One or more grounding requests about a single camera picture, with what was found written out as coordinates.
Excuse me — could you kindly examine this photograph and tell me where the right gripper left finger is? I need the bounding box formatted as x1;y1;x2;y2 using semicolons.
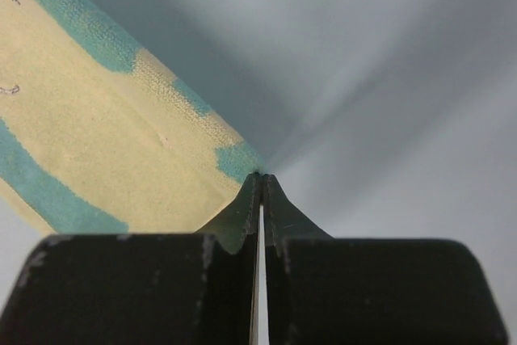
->
1;173;261;344

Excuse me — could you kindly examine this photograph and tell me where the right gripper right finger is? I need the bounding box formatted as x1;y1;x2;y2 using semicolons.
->
262;175;509;344

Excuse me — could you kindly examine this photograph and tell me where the pale yellow towel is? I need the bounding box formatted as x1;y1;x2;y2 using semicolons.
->
1;0;262;234

